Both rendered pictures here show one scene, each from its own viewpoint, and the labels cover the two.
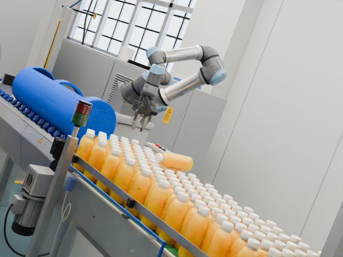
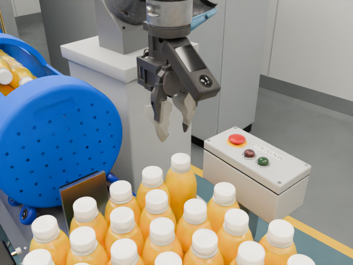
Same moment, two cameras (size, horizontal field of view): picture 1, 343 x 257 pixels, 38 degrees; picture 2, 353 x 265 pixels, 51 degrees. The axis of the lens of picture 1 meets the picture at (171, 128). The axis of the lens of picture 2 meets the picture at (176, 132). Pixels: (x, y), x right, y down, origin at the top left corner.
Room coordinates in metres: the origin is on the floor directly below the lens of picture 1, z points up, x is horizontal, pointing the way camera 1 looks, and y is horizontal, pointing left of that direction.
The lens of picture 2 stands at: (2.01, 0.15, 1.52)
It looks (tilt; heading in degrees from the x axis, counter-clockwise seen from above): 31 degrees down; 2
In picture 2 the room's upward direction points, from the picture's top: straight up
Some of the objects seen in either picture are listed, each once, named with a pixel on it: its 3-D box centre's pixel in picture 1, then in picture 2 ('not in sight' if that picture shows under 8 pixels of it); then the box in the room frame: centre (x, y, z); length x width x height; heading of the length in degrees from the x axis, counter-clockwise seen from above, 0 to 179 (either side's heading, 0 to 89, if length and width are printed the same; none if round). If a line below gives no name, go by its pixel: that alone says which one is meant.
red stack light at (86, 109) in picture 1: (83, 108); not in sight; (2.07, 0.38, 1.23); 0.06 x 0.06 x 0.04
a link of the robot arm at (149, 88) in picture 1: (149, 88); (167, 11); (2.62, 0.18, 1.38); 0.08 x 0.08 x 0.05
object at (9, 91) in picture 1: (8, 84); not in sight; (3.60, 1.24, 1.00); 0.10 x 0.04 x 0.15; 131
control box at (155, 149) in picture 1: (159, 157); (252, 171); (2.64, 0.01, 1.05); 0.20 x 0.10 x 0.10; 41
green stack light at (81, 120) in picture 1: (79, 118); not in sight; (2.07, 0.38, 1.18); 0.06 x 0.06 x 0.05
